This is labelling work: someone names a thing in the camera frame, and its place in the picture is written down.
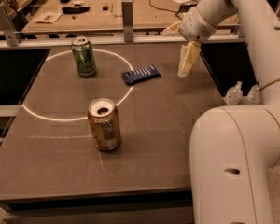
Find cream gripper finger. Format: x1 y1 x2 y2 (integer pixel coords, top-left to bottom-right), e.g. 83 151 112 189
177 41 201 78
162 21 181 35

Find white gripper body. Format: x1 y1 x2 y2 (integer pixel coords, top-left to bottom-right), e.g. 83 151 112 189
179 7 216 43

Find blue rxbar blueberry wrapper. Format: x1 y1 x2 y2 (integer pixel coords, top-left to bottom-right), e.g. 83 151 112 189
121 65 161 86

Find orange soda can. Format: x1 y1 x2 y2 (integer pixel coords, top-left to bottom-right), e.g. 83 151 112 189
88 98 121 152

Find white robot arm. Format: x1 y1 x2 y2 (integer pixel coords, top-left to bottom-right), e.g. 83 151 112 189
178 0 280 224

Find green soda can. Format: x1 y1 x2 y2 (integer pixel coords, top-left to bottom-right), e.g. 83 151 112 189
71 36 96 77

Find black power adapter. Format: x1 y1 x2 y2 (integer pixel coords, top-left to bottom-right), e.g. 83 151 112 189
179 3 195 13

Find clear small bottle left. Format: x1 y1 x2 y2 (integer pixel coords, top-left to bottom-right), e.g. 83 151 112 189
224 81 243 105

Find clear small bottle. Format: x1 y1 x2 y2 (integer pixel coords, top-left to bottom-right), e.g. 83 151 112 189
224 81 243 105
247 84 261 105

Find clear small bottle right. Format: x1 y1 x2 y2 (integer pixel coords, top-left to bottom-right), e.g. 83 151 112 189
247 84 261 105

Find black flat tool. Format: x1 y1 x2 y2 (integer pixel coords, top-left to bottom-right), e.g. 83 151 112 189
62 7 90 14

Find white paper card left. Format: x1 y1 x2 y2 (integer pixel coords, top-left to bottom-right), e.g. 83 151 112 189
34 11 62 24

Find metal bracket post centre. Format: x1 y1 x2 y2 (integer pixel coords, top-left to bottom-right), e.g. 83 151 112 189
121 1 133 42

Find metal bracket post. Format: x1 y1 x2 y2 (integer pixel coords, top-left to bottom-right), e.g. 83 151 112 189
121 1 133 42
0 4 21 46

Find metal bracket post left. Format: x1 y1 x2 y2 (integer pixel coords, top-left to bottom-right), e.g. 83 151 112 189
0 4 21 46

